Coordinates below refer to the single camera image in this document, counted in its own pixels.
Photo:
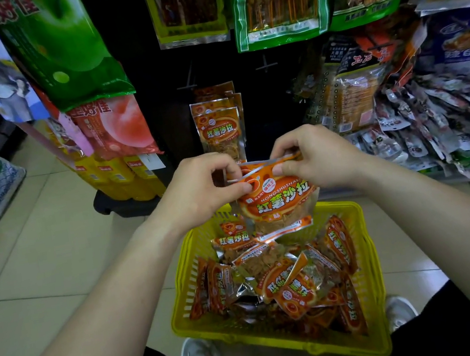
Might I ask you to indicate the person's left hand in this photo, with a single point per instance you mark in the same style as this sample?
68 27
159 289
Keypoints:
197 191

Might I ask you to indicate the person's right hand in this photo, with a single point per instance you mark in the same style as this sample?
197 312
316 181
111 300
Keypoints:
326 160

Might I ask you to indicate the pile of orange snack packets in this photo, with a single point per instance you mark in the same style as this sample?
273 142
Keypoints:
299 290

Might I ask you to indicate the yellow plastic shopping basket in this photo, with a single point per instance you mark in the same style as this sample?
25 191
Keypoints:
373 296

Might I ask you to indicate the person's right forearm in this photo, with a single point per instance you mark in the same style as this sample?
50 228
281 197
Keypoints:
460 236

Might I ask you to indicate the person's left forearm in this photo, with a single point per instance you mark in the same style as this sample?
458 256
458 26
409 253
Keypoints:
87 339

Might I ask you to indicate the person's white right shoe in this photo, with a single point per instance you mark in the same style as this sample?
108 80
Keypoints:
401 311

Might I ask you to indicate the blue printed snack bag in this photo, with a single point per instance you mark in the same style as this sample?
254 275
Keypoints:
465 52

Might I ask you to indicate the white price card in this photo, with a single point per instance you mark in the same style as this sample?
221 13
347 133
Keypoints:
152 161

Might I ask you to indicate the strip of orange-beige packets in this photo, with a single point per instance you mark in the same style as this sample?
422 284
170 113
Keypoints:
352 102

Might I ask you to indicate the hanging yellow red-label packets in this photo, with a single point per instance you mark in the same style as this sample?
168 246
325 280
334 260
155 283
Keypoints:
119 181

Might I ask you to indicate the black base plinth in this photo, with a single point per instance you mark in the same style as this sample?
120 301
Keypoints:
119 208

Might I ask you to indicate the pink peach print bag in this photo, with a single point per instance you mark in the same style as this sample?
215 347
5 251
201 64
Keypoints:
119 127

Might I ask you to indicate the metal peg hook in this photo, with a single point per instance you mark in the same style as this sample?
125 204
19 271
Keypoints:
188 86
266 65

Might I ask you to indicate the pile of small white packets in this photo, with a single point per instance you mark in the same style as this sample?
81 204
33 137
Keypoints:
432 124

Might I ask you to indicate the yellow-edged dark stick packet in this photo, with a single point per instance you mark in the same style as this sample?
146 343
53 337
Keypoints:
183 4

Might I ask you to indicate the green apple print bag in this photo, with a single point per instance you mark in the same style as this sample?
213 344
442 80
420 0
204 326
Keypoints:
65 51

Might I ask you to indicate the cartoon print packet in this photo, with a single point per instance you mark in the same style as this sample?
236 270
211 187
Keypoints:
4 84

